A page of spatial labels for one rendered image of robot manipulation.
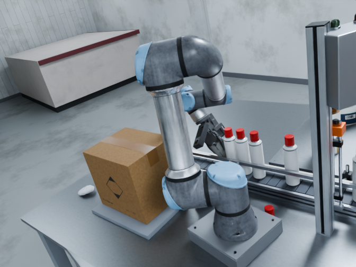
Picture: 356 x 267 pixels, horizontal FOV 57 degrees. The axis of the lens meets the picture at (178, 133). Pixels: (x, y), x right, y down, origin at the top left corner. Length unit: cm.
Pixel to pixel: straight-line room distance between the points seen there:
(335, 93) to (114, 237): 94
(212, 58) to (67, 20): 828
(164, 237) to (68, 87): 522
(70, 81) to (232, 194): 547
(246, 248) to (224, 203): 16
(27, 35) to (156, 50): 795
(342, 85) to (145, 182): 74
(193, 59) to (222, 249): 59
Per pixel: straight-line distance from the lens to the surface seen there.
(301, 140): 164
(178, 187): 103
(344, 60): 90
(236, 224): 110
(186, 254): 120
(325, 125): 98
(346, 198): 129
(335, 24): 94
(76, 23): 922
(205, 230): 118
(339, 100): 92
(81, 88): 639
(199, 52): 92
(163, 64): 93
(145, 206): 130
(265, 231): 115
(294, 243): 119
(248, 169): 140
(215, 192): 103
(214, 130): 142
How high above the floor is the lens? 167
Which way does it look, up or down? 24 degrees down
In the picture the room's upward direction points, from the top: 14 degrees counter-clockwise
